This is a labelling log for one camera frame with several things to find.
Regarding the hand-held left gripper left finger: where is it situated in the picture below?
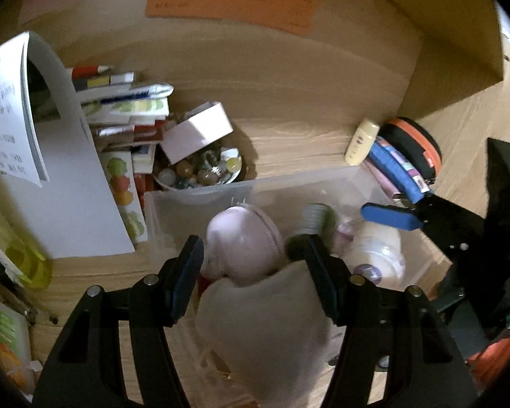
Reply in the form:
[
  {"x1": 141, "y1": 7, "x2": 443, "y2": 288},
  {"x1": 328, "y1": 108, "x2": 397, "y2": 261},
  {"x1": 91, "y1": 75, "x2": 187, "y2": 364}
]
[{"x1": 32, "y1": 235, "x2": 205, "y2": 408}]

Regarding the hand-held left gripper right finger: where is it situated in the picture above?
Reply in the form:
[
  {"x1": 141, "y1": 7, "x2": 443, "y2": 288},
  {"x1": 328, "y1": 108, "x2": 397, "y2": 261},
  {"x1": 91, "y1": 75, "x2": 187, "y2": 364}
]
[{"x1": 304, "y1": 233, "x2": 482, "y2": 408}]

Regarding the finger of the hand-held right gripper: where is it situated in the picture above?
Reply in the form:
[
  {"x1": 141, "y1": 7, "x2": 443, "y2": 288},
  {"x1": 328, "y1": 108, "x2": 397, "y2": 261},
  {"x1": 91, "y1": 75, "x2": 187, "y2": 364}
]
[
  {"x1": 487, "y1": 138, "x2": 510, "y2": 319},
  {"x1": 360, "y1": 202, "x2": 487, "y2": 264}
]

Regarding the cream round container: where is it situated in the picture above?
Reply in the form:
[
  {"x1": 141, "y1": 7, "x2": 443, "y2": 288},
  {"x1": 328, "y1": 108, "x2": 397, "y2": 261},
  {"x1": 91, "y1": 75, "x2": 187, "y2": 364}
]
[{"x1": 338, "y1": 221, "x2": 408, "y2": 290}]

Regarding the pink round case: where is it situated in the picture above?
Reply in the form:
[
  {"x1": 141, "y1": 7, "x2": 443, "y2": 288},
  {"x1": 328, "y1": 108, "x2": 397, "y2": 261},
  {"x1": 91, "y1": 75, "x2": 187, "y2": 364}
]
[{"x1": 201, "y1": 205, "x2": 285, "y2": 287}]

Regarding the clear plastic storage box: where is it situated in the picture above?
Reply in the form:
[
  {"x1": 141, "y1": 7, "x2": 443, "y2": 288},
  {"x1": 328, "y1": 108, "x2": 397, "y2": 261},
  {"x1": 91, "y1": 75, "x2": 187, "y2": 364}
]
[{"x1": 143, "y1": 165, "x2": 451, "y2": 392}]

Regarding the white drawstring pouch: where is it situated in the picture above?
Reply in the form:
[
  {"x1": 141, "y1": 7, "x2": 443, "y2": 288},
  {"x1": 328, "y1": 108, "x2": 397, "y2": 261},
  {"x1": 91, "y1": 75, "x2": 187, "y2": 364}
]
[{"x1": 194, "y1": 259, "x2": 345, "y2": 408}]

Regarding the wooden desktop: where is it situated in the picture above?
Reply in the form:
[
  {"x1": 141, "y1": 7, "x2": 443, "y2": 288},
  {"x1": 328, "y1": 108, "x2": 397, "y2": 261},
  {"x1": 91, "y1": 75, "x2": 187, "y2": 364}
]
[{"x1": 0, "y1": 115, "x2": 510, "y2": 408}]

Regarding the pink flat pouch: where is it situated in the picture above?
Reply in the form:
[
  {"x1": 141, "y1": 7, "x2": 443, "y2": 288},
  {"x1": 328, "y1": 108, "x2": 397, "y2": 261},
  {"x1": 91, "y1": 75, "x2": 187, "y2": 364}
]
[{"x1": 363, "y1": 159, "x2": 409, "y2": 200}]

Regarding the small purple round object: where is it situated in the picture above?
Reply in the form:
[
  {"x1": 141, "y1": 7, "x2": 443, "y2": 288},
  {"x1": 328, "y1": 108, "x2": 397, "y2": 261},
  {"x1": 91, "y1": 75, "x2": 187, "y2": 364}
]
[{"x1": 352, "y1": 263, "x2": 383, "y2": 285}]

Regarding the blue pencil case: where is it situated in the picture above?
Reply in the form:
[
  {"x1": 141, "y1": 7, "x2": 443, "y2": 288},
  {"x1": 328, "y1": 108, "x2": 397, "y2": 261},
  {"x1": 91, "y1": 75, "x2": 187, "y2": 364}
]
[{"x1": 368, "y1": 136, "x2": 434, "y2": 204}]

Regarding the orange object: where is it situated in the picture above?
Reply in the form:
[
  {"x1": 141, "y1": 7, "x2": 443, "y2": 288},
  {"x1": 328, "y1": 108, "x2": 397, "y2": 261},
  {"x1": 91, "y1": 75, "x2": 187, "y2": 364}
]
[{"x1": 467, "y1": 331, "x2": 510, "y2": 392}]

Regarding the black orange round case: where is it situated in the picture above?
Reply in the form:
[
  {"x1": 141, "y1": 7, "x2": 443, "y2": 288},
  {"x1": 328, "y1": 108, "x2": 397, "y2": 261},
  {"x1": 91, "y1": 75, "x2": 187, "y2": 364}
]
[{"x1": 382, "y1": 117, "x2": 443, "y2": 183}]

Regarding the small yellow tube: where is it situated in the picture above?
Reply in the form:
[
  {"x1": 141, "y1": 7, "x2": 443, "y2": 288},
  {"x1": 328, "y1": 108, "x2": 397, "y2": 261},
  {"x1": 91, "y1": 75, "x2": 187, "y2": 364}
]
[{"x1": 344, "y1": 118, "x2": 381, "y2": 166}]

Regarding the white ceramic bowl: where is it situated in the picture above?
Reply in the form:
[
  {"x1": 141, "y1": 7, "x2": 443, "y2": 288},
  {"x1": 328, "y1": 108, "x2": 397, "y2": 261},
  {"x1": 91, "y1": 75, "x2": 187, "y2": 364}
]
[{"x1": 152, "y1": 147, "x2": 248, "y2": 192}]

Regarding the pile of glass beads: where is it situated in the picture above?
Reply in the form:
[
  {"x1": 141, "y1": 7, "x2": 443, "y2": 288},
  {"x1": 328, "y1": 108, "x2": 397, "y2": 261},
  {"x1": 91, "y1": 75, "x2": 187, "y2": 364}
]
[{"x1": 159, "y1": 149, "x2": 243, "y2": 188}]

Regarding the fruit print card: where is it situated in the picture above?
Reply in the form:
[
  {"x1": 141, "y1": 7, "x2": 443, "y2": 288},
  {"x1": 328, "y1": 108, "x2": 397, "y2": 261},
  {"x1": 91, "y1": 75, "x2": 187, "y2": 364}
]
[{"x1": 101, "y1": 151, "x2": 147, "y2": 245}]

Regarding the white folder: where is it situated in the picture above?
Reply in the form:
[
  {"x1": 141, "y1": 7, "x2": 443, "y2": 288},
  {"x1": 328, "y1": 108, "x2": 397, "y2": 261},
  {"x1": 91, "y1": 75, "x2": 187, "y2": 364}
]
[{"x1": 2, "y1": 30, "x2": 136, "y2": 260}]

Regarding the small white box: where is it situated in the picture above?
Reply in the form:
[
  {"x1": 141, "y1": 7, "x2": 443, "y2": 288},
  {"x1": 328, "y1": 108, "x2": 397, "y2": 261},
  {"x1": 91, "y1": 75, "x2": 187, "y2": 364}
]
[{"x1": 159, "y1": 101, "x2": 234, "y2": 166}]

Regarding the yellow-green spray bottle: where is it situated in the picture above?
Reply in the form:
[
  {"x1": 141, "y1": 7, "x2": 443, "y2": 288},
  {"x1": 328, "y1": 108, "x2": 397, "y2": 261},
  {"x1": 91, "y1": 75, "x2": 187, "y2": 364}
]
[{"x1": 0, "y1": 217, "x2": 54, "y2": 290}]

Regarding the green orange tube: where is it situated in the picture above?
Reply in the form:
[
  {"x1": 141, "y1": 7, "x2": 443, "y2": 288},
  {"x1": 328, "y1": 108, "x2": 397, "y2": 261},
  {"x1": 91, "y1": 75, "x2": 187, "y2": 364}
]
[{"x1": 0, "y1": 302, "x2": 37, "y2": 396}]

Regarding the stack of books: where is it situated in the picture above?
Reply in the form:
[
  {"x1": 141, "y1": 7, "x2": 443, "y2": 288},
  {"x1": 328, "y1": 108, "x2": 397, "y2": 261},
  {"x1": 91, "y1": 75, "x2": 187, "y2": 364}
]
[{"x1": 70, "y1": 65, "x2": 175, "y2": 188}]

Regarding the printed white paper sheet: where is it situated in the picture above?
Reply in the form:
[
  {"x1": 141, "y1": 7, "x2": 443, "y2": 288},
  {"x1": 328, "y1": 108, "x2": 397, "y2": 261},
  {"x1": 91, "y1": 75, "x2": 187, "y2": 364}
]
[{"x1": 0, "y1": 31, "x2": 51, "y2": 188}]

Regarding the orange paper note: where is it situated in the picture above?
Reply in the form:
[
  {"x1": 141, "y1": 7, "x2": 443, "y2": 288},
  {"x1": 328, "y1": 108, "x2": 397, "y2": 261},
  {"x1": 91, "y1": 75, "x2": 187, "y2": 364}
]
[{"x1": 145, "y1": 0, "x2": 317, "y2": 37}]

